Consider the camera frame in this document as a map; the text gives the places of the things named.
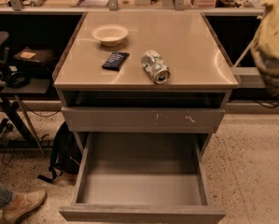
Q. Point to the brown chip bag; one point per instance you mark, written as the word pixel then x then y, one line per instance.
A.
pixel 265 49

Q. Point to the grey drawer cabinet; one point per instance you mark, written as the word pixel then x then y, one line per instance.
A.
pixel 200 75

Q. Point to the grey leaning rod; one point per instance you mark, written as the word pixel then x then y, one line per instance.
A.
pixel 246 50

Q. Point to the tan shoe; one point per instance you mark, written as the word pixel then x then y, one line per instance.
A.
pixel 23 204

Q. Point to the black backpack on floor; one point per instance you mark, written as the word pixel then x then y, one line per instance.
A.
pixel 65 156

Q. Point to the black bag with tan label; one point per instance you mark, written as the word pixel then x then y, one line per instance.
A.
pixel 39 57

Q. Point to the black office chair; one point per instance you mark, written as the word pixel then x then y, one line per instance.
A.
pixel 10 97

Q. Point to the closed grey middle drawer front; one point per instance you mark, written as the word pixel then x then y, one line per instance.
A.
pixel 143 120

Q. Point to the crushed silver soda can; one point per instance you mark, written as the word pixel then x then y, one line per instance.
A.
pixel 155 66

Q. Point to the white paper bowl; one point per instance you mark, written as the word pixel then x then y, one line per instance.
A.
pixel 109 35

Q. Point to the open grey bottom drawer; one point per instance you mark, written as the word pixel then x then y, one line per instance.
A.
pixel 142 178

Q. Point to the dark blue snack packet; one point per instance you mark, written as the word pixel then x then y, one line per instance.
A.
pixel 115 60

